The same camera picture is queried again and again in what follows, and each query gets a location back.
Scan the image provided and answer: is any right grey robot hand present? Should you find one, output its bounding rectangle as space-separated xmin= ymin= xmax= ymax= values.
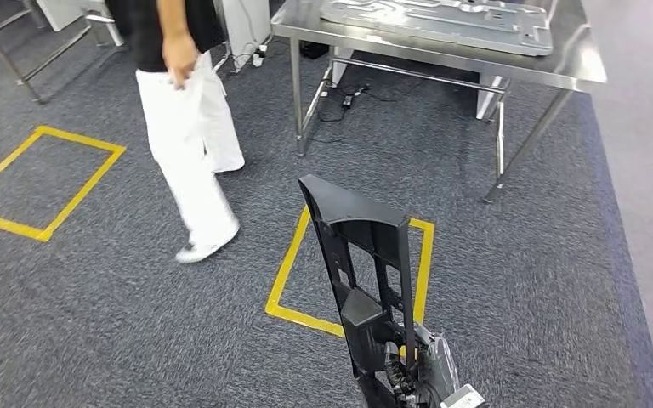
xmin=383 ymin=326 xmax=463 ymax=408

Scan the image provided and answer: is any person's hand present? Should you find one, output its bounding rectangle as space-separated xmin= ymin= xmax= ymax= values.
xmin=161 ymin=32 xmax=201 ymax=91

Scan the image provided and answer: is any black plastic frame part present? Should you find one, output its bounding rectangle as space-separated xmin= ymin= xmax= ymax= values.
xmin=298 ymin=174 xmax=419 ymax=408

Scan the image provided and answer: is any stainless steel workbench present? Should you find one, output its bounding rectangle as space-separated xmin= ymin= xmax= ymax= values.
xmin=270 ymin=0 xmax=608 ymax=205

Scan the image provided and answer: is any white desk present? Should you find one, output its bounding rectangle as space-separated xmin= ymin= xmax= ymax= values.
xmin=219 ymin=0 xmax=272 ymax=71

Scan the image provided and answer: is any person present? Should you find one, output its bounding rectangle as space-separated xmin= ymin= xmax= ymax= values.
xmin=105 ymin=0 xmax=246 ymax=264

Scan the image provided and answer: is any yellow floor tape square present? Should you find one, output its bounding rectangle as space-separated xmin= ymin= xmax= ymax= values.
xmin=0 ymin=125 xmax=128 ymax=243
xmin=264 ymin=205 xmax=435 ymax=339

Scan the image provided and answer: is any stainless steel table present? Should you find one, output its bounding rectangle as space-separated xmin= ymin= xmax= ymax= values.
xmin=0 ymin=0 xmax=125 ymax=105

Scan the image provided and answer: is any stamped metal plate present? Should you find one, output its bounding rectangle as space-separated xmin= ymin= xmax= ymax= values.
xmin=319 ymin=0 xmax=554 ymax=58

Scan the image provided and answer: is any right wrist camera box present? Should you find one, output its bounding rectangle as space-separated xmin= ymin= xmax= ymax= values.
xmin=440 ymin=384 xmax=486 ymax=408

